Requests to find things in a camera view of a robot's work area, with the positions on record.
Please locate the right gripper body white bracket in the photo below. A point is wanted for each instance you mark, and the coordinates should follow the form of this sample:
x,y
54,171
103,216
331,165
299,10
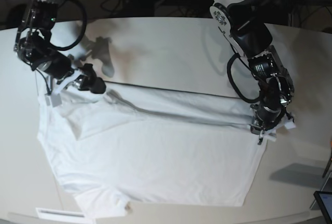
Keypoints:
x,y
62,71

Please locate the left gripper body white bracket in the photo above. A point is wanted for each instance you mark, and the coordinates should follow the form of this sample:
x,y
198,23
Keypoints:
x,y
266,121

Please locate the white T-shirt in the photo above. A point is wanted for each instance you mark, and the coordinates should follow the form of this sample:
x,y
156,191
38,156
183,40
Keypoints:
x,y
149,145

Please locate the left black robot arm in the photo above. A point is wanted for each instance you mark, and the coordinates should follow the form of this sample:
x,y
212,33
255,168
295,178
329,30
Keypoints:
x,y
243,28

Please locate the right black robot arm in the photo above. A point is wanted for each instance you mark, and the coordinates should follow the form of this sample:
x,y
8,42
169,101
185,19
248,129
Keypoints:
x,y
33,44

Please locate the white label strip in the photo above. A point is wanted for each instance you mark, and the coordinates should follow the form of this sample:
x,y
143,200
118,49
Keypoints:
x,y
59,212

